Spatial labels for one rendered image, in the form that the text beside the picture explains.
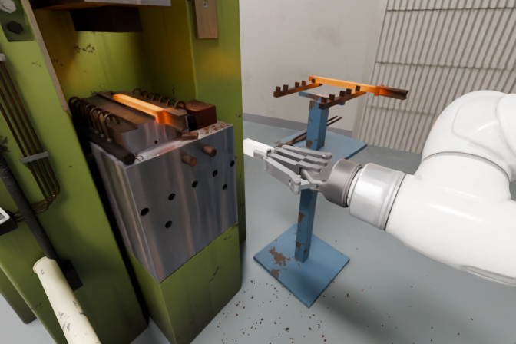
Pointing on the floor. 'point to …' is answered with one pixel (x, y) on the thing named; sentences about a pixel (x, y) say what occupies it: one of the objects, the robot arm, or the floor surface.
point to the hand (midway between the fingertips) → (258, 150)
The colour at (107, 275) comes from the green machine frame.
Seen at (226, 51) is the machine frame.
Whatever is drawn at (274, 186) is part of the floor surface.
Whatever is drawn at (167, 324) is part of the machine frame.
